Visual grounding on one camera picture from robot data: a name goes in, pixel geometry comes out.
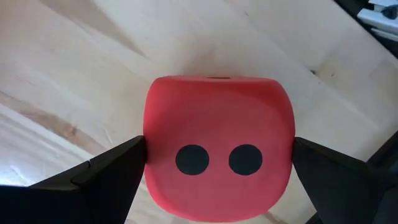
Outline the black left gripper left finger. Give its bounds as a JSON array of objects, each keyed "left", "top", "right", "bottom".
[{"left": 0, "top": 135, "right": 148, "bottom": 224}]

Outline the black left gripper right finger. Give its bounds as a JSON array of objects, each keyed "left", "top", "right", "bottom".
[{"left": 292, "top": 136, "right": 398, "bottom": 224}]

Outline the red foam die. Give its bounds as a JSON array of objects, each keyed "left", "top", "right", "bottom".
[{"left": 142, "top": 74, "right": 296, "bottom": 223}]

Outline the silver metal bracket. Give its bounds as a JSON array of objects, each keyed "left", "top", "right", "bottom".
[{"left": 356, "top": 0, "right": 398, "bottom": 43}]

